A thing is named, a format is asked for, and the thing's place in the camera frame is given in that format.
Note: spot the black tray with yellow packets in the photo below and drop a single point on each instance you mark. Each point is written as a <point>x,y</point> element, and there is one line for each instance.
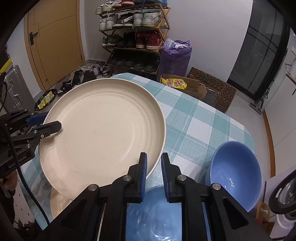
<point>46,99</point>

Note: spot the black glass sliding door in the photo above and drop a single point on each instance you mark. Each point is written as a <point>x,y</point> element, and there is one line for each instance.
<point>259,51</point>

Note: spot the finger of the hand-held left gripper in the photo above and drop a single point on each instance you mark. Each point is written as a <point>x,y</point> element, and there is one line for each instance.
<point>37,117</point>
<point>49,128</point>

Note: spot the open cardboard box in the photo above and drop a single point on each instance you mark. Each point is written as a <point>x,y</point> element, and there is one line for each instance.
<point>196,87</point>

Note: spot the wooden door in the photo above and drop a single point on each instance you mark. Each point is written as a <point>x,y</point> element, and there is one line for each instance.
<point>57,46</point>

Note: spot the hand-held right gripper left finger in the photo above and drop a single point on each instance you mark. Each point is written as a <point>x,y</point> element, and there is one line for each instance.
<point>143,178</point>

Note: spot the upright vacuum cleaner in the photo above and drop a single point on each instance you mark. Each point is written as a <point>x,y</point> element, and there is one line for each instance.
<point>260,103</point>

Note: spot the silver suitcase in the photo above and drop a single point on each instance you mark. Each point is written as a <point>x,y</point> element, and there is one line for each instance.
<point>13,88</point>

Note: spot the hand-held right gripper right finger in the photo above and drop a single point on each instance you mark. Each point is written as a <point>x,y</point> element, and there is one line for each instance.
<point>165,178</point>

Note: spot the white washing machine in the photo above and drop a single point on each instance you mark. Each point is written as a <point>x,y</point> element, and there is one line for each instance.
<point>285,197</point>

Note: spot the dark grey sheet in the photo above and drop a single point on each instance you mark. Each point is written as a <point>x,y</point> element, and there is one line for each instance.
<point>211,97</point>

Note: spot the black and white dotted rug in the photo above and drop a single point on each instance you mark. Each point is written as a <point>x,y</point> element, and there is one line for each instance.
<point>25,208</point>

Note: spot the patterned cardboard box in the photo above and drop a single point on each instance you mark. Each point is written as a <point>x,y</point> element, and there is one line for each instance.
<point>222,91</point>

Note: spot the scattered dark shoes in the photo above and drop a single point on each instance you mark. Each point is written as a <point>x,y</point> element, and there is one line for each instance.
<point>78,80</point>

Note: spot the small flat cardboard box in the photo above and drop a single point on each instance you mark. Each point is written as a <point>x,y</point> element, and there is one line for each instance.
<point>263,213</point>

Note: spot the blue bowl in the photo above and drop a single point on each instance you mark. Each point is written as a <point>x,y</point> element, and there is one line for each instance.
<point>233,176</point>
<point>152,220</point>

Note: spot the cream speckled plate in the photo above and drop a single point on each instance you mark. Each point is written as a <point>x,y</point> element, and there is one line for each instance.
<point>104,134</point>
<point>59,205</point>

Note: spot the wooden shoe rack with shoes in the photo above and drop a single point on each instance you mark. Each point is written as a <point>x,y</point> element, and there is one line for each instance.
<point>141,20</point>

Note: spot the purple plastic bag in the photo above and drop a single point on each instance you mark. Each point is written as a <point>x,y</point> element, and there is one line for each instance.
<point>175,60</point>

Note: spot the yellow snack packet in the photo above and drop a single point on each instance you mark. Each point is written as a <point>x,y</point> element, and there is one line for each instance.
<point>174,83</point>

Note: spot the person's left hand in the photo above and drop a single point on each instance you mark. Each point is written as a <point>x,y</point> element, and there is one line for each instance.
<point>11,183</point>

